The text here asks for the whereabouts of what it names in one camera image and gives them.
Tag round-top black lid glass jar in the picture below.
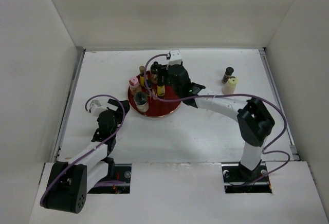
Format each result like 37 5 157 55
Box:
150 61 159 84

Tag black knob lid jar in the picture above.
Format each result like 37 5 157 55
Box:
134 92 149 113

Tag tall gold-cap sauce bottle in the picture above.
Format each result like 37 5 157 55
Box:
157 75 166 98

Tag small dark-label spice bottle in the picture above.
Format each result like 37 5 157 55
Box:
144 79 153 91

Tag yellow-label gold-cap bottle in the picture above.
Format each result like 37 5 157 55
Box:
139 65 147 87

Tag pink-lid glass shaker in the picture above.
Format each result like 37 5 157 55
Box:
129 77 142 96

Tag black-cap spice jar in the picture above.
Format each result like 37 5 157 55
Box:
222 67 234 84

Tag yellow-lid white shaker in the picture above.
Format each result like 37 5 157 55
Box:
222 77 238 95

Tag small black-cap spice bottle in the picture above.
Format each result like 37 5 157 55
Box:
150 90 157 101

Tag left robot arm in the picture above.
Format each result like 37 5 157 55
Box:
40 96 131 214

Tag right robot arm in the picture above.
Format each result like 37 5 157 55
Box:
157 63 275 181

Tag red round lacquer tray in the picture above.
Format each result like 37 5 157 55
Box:
127 71 180 118

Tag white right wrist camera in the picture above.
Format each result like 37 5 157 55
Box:
166 49 182 67

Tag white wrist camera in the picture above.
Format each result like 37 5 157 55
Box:
89 100 103 116
166 49 182 67

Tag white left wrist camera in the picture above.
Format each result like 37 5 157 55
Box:
89 100 103 116

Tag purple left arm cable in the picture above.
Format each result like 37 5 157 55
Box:
40 94 126 207

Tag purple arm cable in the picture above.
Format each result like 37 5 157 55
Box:
142 53 291 186
40 94 126 207

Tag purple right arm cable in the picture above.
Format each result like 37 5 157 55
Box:
142 53 291 186

